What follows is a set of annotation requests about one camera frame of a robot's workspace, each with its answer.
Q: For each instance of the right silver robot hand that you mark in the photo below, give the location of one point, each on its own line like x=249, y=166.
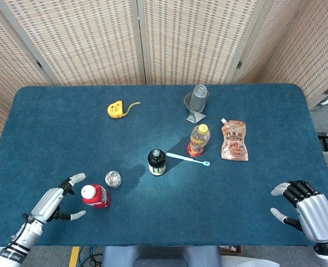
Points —
x=317, y=217

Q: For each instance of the blue felt tablecloth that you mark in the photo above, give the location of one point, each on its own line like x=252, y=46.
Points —
x=69, y=144

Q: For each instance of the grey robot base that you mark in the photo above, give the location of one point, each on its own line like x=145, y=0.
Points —
x=158, y=256

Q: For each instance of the yellow cap tea bottle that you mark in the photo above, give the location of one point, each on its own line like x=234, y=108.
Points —
x=198, y=139

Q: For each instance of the dark brown glass bottle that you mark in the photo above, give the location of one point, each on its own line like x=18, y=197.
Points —
x=156, y=164

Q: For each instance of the black screen hinge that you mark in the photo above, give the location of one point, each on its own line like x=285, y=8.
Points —
x=239, y=64
x=39, y=64

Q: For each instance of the crumpled silver foil ball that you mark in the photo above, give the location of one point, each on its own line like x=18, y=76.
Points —
x=113, y=179

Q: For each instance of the orange spout pouch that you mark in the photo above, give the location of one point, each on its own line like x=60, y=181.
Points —
x=234, y=142

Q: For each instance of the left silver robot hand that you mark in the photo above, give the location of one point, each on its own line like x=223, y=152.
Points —
x=48, y=203

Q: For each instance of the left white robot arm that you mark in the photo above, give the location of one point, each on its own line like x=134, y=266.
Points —
x=21, y=242

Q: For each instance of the red bottle white cap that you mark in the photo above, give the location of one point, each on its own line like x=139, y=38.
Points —
x=99, y=197

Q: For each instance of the white toothbrush blue head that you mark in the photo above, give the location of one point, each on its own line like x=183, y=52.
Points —
x=183, y=157

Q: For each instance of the brown cardboard box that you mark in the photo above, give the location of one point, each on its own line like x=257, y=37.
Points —
x=230, y=249

